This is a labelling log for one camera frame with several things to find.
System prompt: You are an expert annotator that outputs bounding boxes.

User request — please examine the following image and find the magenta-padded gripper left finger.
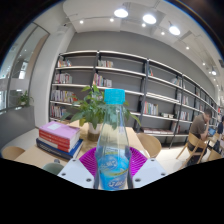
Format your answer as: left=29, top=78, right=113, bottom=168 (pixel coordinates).
left=57, top=146, right=100, bottom=190

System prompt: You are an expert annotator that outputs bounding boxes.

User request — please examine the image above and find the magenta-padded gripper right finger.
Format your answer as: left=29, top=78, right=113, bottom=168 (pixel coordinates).
left=127, top=146, right=168, bottom=190

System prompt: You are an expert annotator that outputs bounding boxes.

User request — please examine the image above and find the clear blue-capped drink bottle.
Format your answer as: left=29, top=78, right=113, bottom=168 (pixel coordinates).
left=94, top=88, right=132, bottom=191

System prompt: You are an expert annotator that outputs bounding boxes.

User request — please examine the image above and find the grey-green patterned cup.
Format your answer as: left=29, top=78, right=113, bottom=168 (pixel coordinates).
left=42, top=159, right=65, bottom=176

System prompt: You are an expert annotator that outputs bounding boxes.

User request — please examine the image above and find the light wooden chair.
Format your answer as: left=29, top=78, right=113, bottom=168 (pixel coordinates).
left=136, top=132, right=163, bottom=159
left=0, top=145, right=26, bottom=161

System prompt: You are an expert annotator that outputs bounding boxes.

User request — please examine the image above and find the red book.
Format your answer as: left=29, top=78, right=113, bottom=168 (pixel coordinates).
left=38, top=133, right=75, bottom=154

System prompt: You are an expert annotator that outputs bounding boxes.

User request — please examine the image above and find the pink-covered book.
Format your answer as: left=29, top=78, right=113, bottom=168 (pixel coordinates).
left=38, top=120, right=81, bottom=148

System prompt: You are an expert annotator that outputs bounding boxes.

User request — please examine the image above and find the group of wooden chairs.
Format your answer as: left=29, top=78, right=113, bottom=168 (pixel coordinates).
left=175, top=132, right=224, bottom=164

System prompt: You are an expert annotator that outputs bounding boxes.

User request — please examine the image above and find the green potted plant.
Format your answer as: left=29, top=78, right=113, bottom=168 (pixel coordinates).
left=59, top=84, right=143, bottom=143

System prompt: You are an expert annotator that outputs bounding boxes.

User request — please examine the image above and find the person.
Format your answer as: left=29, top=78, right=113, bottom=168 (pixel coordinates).
left=216, top=114, right=224, bottom=136
left=188, top=108, right=213, bottom=164

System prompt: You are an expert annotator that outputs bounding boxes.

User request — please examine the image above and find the open laptop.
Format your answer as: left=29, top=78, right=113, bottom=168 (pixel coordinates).
left=207, top=127, right=217, bottom=138

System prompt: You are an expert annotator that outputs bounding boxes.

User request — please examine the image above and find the small leafy potted plant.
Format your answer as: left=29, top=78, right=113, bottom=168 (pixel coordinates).
left=17, top=90, right=34, bottom=108

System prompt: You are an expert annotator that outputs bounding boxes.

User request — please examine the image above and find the grey bookshelf unit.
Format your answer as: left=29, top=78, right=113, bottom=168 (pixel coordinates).
left=49, top=49, right=224, bottom=149

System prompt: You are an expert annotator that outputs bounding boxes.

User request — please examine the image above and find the group of ceiling lights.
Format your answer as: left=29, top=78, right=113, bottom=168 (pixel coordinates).
left=79, top=7, right=218, bottom=76

